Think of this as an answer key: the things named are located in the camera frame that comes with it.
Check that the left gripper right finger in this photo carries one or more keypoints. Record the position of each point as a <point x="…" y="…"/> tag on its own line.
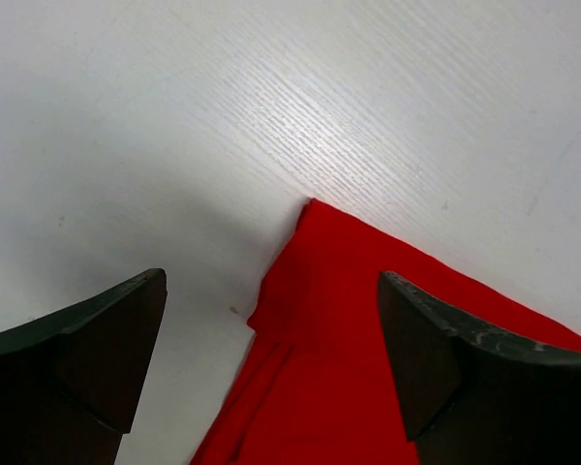
<point x="470" y="392"/>

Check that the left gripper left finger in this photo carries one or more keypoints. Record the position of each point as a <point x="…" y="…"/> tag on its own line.
<point x="70" y="381"/>

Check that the red t-shirt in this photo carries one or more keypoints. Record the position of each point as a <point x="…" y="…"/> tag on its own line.
<point x="316" y="387"/>

